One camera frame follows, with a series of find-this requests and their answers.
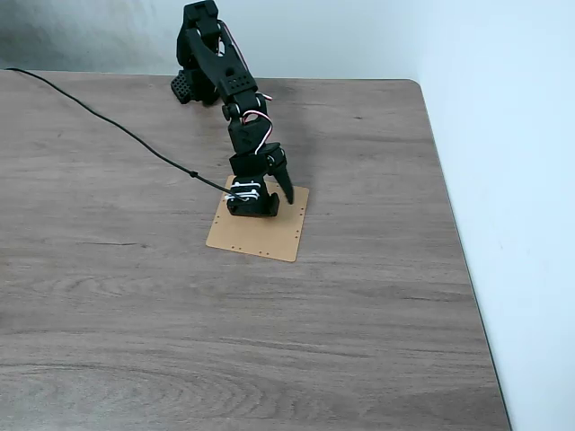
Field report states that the black block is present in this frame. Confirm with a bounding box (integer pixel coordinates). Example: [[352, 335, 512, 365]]
[[226, 191, 281, 220]]

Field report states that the black camera cable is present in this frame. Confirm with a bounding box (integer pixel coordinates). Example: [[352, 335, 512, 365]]
[[3, 67, 231, 197]]

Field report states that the silver gripper camera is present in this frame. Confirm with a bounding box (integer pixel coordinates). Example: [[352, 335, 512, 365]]
[[223, 179, 263, 202]]

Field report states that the orange board with holes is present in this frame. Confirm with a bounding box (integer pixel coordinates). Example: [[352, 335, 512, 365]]
[[205, 174, 312, 263]]

